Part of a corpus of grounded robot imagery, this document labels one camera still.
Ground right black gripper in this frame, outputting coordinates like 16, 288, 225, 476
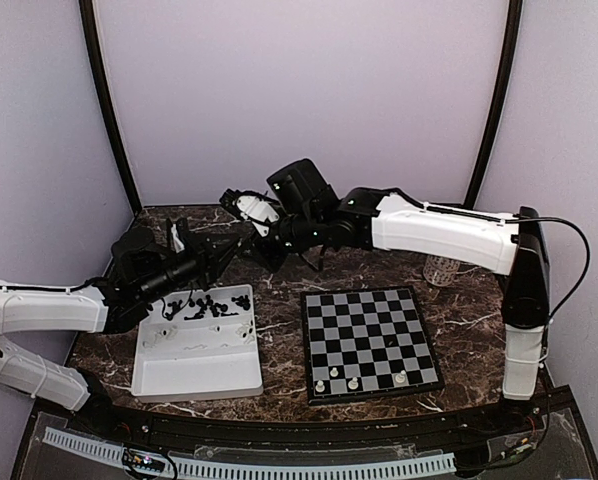
235, 206, 322, 273

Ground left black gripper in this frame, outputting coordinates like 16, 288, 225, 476
139, 230, 242, 306

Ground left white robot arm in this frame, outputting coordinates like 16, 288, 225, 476
0, 228, 240, 436

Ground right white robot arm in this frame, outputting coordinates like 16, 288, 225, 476
236, 187, 549, 434

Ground white plastic compartment tray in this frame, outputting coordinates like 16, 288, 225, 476
131, 284, 263, 403

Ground black and grey chessboard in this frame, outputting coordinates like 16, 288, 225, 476
300, 285, 445, 406

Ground white mug orange inside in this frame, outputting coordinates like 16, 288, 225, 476
423, 255, 461, 287

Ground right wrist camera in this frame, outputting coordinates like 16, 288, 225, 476
266, 158, 339, 218

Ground black front rail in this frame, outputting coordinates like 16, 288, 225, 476
78, 399, 530, 451

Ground white slotted cable duct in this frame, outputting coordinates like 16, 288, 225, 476
42, 427, 456, 479

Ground left black frame post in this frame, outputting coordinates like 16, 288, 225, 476
78, 0, 143, 216

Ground black frame post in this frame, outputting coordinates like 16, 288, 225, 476
463, 0, 524, 210
78, 0, 143, 216

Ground right black frame post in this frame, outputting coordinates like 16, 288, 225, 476
463, 0, 524, 210

